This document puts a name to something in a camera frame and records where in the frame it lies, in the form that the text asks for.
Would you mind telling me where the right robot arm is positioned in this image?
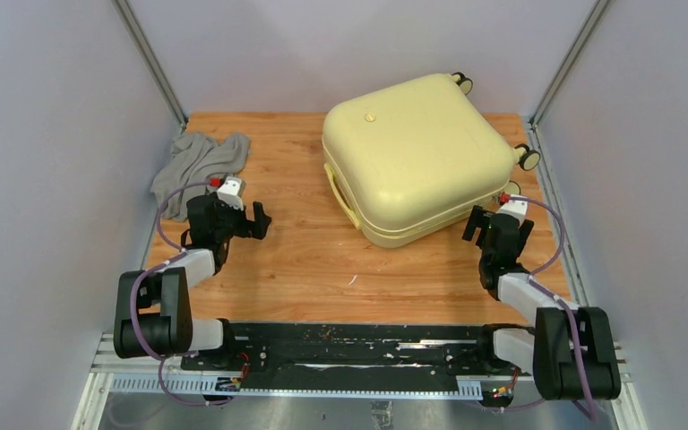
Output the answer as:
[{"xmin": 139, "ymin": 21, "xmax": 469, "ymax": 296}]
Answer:
[{"xmin": 463, "ymin": 196, "xmax": 622, "ymax": 402}]

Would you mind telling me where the cream suitcase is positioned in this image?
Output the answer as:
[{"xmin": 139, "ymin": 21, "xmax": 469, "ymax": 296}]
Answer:
[{"xmin": 321, "ymin": 72, "xmax": 540, "ymax": 248}]

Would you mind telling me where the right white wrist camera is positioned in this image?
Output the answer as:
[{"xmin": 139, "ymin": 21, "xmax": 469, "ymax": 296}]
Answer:
[{"xmin": 495, "ymin": 193, "xmax": 529, "ymax": 224}]

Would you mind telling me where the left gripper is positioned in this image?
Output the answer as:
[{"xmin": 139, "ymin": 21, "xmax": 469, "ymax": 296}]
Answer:
[{"xmin": 211, "ymin": 193, "xmax": 271, "ymax": 243}]

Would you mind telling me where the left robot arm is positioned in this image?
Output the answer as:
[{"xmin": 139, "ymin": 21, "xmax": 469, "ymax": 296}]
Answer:
[{"xmin": 113, "ymin": 193, "xmax": 272, "ymax": 370}]

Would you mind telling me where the grey crumpled cloth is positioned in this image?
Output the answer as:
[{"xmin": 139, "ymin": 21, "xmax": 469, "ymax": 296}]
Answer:
[{"xmin": 150, "ymin": 132, "xmax": 251, "ymax": 222}]

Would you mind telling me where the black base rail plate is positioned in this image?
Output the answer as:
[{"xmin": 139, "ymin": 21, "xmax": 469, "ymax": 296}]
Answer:
[{"xmin": 201, "ymin": 321, "xmax": 537, "ymax": 393}]

